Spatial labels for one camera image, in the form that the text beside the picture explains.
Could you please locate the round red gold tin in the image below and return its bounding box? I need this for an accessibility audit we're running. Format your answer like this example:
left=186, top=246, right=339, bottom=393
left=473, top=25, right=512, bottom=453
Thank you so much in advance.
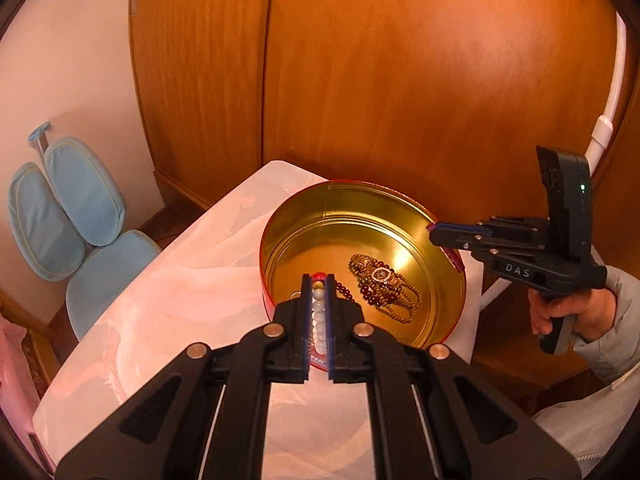
left=258, top=178, right=467, bottom=369

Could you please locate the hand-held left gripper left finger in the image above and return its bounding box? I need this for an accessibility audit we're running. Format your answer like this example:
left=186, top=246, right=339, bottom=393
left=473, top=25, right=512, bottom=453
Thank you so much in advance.
left=55, top=274, right=312, bottom=480

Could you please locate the gold rhinestone wristwatch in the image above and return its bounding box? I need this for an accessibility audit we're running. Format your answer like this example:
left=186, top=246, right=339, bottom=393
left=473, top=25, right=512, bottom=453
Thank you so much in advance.
left=349, top=253, right=407, bottom=292

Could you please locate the red bracelet with green bead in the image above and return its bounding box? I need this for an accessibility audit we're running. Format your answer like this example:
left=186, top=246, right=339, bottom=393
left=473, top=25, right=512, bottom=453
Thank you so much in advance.
left=357, top=284, right=382, bottom=310

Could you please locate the white bead bracelet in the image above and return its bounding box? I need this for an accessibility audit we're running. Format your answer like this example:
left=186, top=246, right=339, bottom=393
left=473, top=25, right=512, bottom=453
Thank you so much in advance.
left=309, top=273, right=329, bottom=364

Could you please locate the pale printed tablecloth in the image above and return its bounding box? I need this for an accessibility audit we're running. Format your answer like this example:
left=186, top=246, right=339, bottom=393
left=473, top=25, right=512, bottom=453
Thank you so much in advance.
left=32, top=160, right=484, bottom=480

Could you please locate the pink blanket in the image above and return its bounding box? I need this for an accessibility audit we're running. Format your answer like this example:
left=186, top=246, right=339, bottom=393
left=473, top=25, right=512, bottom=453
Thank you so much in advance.
left=0, top=320, right=47, bottom=467

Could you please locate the person's right hand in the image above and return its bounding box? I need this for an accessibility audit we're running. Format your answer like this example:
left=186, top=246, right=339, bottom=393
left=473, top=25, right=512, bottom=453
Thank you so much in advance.
left=527, top=287, right=622, bottom=345

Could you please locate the white pipe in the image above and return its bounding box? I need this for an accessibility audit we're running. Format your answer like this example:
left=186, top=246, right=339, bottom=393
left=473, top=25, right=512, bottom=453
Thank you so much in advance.
left=479, top=10, right=632, bottom=312

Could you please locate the person's grey jacket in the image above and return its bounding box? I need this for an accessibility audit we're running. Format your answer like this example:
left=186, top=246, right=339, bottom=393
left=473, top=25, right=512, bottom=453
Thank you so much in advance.
left=530, top=371, right=637, bottom=472

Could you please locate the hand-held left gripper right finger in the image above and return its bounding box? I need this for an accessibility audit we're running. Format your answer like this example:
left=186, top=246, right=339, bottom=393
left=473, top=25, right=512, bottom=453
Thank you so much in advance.
left=326, top=272, right=584, bottom=480

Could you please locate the wooden wardrobe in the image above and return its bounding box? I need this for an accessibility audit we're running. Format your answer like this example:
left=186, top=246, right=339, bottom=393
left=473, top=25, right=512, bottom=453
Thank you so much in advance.
left=127, top=0, right=640, bottom=413

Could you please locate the light blue desk chair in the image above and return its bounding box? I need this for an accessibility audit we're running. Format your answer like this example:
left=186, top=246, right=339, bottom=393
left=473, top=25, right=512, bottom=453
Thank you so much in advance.
left=7, top=122, right=164, bottom=342

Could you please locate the gold beaded jewellery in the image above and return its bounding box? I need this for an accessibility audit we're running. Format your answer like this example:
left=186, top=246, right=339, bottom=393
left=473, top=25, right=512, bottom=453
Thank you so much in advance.
left=369, top=280, right=425, bottom=325

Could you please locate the dark red bead bracelet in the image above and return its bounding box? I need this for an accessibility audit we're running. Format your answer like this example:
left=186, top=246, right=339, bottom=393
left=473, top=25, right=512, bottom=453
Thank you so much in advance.
left=329, top=281, right=359, bottom=307

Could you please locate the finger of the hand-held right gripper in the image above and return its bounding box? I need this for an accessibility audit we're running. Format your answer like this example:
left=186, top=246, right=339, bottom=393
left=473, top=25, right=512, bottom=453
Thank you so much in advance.
left=426, top=220, right=493, bottom=241
left=430, top=232, right=501, bottom=263

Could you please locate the person's right forearm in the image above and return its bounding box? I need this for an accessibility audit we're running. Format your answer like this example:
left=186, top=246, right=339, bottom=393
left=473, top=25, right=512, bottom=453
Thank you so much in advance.
left=572, top=264, right=640, bottom=387

